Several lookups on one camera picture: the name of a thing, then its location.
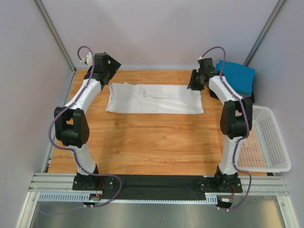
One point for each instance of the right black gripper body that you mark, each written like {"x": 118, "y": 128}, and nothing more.
{"x": 194, "y": 82}

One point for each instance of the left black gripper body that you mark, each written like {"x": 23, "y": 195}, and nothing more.
{"x": 113, "y": 69}

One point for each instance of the white t-shirt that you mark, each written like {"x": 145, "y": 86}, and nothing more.
{"x": 153, "y": 99}

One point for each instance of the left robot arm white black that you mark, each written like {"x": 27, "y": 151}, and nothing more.
{"x": 71, "y": 126}

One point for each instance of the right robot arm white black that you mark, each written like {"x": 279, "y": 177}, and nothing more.
{"x": 235, "y": 124}

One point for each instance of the folded black t-shirt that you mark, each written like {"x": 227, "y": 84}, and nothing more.
{"x": 213, "y": 95}

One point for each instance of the white plastic perforated basket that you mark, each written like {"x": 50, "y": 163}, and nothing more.
{"x": 264, "y": 150}

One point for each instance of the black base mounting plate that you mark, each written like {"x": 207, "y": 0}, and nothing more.
{"x": 155, "y": 186}

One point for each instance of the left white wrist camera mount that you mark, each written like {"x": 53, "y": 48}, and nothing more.
{"x": 88, "y": 60}

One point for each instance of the left aluminium corner post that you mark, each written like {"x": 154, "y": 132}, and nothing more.
{"x": 48, "y": 21}

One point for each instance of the aluminium corner post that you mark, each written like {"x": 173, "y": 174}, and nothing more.
{"x": 48, "y": 21}
{"x": 265, "y": 30}

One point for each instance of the right aluminium corner post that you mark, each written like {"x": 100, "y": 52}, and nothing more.
{"x": 265, "y": 30}

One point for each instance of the aluminium frame rail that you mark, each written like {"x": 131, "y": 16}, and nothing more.
{"x": 62, "y": 182}

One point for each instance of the grey slotted cable duct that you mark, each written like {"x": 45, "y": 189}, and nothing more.
{"x": 86, "y": 197}

